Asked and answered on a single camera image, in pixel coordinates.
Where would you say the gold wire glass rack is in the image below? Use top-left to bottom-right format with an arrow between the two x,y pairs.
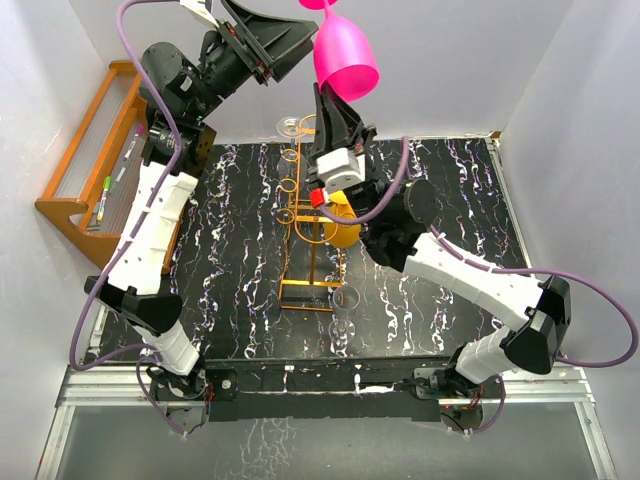
275,114 -> 345,313

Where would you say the pink cap marker pen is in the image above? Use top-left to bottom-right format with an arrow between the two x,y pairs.
121,124 -> 145,172

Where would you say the magenta plastic wine glass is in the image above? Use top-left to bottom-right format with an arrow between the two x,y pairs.
299,0 -> 380,102

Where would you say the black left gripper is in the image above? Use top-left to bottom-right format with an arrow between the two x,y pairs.
186,0 -> 317,123

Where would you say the grey clear wine glass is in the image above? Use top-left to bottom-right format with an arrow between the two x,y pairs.
276,116 -> 307,179

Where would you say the green cap marker pen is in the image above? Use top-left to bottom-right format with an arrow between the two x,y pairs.
95,176 -> 111,223

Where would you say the clear wine glass front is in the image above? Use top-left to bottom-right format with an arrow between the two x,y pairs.
329,285 -> 360,346

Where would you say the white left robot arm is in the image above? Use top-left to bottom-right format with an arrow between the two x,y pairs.
85,1 -> 319,399

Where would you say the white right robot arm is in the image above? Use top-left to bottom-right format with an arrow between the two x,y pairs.
307,83 -> 571,397

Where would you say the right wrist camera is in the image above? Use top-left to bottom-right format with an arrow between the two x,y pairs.
308,148 -> 366,207

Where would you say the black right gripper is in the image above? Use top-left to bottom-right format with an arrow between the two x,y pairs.
312,80 -> 384,229

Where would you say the aluminium frame rail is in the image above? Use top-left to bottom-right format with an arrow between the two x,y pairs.
37,362 -> 617,479

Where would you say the wooden stepped shelf rack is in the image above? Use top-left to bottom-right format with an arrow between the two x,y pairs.
34,60 -> 181,275

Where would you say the orange plastic wine glass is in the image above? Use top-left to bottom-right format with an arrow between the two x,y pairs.
324,191 -> 361,249

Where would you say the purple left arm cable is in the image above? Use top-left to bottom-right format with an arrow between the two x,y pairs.
69,0 -> 211,439

